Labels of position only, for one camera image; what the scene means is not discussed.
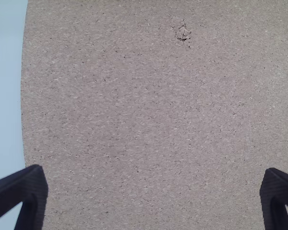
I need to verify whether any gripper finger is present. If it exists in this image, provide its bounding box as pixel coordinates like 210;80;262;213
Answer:
259;167;288;230
0;164;49;230

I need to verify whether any cork mat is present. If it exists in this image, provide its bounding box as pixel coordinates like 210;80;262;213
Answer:
20;0;288;230

